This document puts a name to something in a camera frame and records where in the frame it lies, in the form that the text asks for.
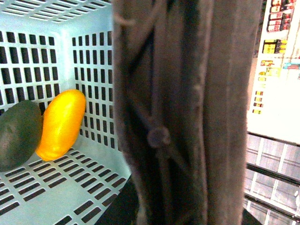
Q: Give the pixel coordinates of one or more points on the brown basket handle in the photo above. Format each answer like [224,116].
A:
[181,71]

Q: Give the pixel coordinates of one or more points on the yellow mango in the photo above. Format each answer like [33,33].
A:
[61,125]

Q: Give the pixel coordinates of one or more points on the light blue plastic basket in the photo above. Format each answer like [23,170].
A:
[57,57]

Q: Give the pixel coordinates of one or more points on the green avocado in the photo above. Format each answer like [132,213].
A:
[20,134]

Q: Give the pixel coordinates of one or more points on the white product shelf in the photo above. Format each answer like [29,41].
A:
[274,106]

